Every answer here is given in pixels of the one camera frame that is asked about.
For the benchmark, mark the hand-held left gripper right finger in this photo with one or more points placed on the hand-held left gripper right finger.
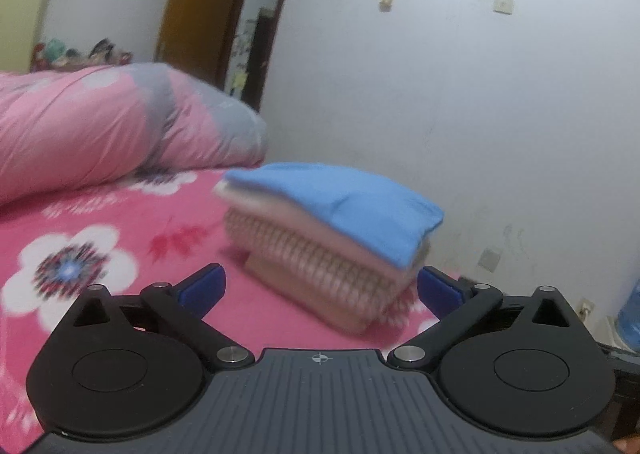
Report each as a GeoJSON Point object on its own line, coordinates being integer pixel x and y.
{"type": "Point", "coordinates": [437, 291]}

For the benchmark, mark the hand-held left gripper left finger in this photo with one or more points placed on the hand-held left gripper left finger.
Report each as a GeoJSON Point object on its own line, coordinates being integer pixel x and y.
{"type": "Point", "coordinates": [202, 291]}

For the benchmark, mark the blue t-shirt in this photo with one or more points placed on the blue t-shirt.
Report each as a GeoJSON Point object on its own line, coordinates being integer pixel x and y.
{"type": "Point", "coordinates": [350, 204]}

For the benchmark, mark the pink floral bed sheet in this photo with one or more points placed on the pink floral bed sheet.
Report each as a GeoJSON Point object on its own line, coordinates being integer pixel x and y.
{"type": "Point", "coordinates": [200, 204]}

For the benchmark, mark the peach folded garment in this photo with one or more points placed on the peach folded garment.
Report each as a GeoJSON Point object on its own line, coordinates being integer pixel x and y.
{"type": "Point", "coordinates": [320, 299]}

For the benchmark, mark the blue water bottle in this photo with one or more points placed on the blue water bottle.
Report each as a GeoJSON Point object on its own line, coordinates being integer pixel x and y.
{"type": "Point", "coordinates": [631, 319]}

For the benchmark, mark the pink grey quilt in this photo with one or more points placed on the pink grey quilt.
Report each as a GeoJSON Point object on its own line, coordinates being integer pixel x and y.
{"type": "Point", "coordinates": [75, 133]}

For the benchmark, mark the dark furniture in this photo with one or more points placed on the dark furniture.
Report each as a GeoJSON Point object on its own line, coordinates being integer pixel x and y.
{"type": "Point", "coordinates": [625, 384]}

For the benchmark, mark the colourful toys pile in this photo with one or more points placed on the colourful toys pile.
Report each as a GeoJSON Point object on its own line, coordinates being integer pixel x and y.
{"type": "Point", "coordinates": [55, 51]}

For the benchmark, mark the wall socket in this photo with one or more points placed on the wall socket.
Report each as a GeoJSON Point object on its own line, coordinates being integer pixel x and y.
{"type": "Point", "coordinates": [489, 260]}
{"type": "Point", "coordinates": [584, 309]}

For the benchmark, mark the wall switch plate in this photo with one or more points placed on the wall switch plate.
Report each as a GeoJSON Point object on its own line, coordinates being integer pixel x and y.
{"type": "Point", "coordinates": [503, 4]}

